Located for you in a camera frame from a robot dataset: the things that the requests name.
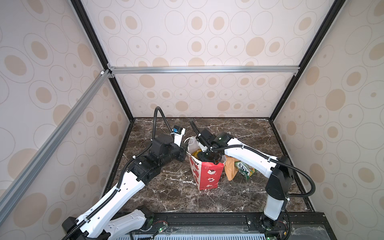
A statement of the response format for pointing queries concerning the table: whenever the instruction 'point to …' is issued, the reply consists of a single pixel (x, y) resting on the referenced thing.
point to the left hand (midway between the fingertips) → (191, 143)
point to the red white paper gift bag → (207, 174)
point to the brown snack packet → (230, 168)
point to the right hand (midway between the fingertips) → (202, 160)
